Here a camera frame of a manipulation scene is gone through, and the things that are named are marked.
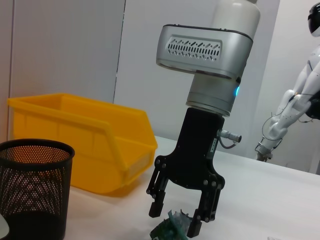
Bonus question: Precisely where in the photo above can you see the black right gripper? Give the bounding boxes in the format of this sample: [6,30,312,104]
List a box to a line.
[145,107,226,239]

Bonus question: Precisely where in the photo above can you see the black mesh pen holder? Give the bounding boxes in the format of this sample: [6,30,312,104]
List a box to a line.
[0,139,76,240]

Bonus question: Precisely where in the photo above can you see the translucent green fruit bowl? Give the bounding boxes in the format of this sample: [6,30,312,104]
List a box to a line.
[0,214,11,236]

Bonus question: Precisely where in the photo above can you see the yellow plastic bin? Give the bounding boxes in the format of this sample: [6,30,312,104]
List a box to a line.
[7,92,159,198]

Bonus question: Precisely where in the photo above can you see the white humanoid robot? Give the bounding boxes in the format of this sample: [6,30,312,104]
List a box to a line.
[254,0,320,161]

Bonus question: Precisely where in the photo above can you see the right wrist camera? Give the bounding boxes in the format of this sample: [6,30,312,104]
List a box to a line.
[155,23,254,81]

